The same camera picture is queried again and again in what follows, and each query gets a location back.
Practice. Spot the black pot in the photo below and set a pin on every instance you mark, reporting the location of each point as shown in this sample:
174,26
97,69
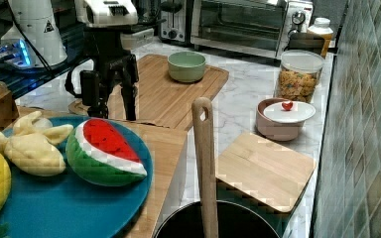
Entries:
234,221

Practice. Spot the white lidded bottle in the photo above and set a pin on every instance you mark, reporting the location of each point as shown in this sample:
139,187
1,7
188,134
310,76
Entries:
321,27

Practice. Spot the wooden spoon handle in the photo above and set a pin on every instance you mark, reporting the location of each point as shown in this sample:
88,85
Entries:
202,119

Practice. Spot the plush peeled banana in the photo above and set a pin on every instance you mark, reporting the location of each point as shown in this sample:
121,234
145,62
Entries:
33,145

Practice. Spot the clear cereal container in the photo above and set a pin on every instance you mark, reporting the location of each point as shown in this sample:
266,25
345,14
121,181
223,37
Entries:
299,75

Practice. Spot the white lid with red knob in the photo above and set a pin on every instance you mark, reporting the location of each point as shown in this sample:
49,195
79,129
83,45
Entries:
289,112

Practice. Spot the silver toaster oven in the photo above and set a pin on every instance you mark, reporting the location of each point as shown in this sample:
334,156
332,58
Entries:
253,27

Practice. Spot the plush watermelon slice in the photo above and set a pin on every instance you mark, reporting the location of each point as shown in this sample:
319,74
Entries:
98,153

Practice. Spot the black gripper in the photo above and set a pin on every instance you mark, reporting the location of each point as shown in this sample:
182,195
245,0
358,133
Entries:
112,65

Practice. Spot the wooden drawer unit top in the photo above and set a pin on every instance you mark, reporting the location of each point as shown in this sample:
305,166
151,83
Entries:
168,149

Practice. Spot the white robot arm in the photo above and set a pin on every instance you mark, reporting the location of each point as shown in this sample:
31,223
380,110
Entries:
105,21

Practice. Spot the large wooden cutting board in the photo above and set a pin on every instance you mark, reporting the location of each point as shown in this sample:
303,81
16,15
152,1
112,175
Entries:
161,100

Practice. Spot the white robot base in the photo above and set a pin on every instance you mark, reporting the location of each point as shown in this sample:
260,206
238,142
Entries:
35,35

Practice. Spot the pink bowl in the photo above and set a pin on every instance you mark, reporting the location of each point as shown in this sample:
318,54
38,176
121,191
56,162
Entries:
273,130

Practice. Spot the dark box by oven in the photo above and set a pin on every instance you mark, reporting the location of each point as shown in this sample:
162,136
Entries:
306,42

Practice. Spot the green ceramic bowl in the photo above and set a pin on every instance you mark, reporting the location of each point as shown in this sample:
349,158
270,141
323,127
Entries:
186,66

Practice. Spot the blue plate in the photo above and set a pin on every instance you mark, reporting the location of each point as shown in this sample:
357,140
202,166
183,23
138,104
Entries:
67,206

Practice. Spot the silver toaster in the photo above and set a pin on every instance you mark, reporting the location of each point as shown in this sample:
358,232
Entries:
176,21

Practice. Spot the small bamboo board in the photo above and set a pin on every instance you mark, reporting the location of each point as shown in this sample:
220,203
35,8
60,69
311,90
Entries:
269,172

